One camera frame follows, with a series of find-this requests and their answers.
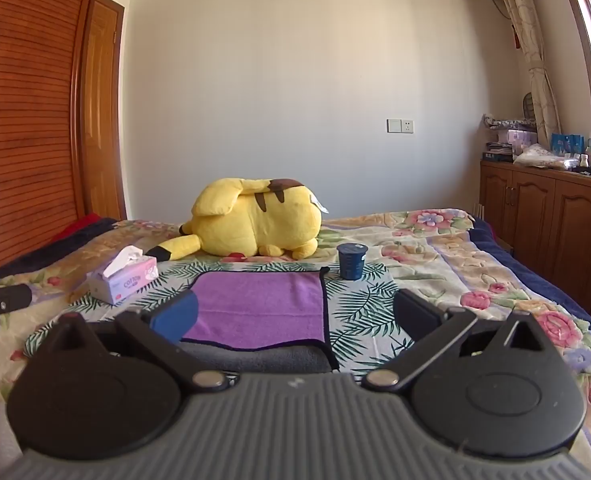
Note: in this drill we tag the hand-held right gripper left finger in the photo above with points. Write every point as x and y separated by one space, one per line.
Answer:
176 316

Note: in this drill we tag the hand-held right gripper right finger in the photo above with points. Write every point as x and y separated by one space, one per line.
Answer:
415 313

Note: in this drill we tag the purple towel with black trim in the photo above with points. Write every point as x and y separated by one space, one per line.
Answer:
260 305

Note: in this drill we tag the dark grey towel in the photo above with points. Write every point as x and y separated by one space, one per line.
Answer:
270 356

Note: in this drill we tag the leaf print cloth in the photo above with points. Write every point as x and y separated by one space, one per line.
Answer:
360 310

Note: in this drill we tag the tissue box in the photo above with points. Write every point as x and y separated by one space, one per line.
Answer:
123 280

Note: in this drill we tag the floral blanket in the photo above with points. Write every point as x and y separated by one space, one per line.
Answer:
485 280

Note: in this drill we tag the dark blue cup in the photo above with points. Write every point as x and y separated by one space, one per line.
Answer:
351 261

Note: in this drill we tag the red cloth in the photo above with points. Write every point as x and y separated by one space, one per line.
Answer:
79 225

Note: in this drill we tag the dark blue bedsheet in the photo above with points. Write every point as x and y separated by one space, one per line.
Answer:
535 280

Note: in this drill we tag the yellow plush toy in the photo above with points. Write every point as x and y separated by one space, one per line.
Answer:
260 220

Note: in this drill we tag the wooden cabinet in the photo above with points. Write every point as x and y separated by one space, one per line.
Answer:
550 230

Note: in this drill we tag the stack of dark books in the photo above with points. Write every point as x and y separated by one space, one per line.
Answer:
498 152

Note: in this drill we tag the wooden slatted wardrobe door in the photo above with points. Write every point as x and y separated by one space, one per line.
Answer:
23 110

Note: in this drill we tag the light folded cloth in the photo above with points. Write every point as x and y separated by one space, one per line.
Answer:
543 156

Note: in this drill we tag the pink storage box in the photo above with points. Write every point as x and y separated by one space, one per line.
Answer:
520 138

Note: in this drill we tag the wooden room door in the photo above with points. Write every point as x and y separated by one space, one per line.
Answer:
100 110

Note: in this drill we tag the blue gift box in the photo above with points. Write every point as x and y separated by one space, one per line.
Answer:
567 144

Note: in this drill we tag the patterned beige curtain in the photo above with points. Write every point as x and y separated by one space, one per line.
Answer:
525 30

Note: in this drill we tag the white wall socket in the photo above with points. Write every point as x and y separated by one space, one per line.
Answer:
400 125

